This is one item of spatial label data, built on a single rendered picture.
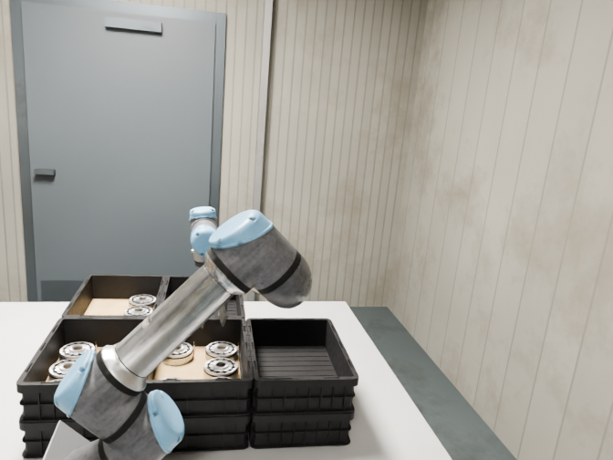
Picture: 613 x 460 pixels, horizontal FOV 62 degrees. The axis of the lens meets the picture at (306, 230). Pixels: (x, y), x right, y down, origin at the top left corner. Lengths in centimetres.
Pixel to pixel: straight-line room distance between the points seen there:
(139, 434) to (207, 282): 33
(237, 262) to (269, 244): 7
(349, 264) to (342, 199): 55
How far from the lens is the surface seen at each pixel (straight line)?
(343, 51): 395
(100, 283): 221
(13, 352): 218
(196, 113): 376
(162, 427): 111
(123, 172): 384
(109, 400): 108
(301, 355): 180
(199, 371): 169
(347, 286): 428
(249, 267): 98
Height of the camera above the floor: 169
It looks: 15 degrees down
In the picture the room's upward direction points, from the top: 5 degrees clockwise
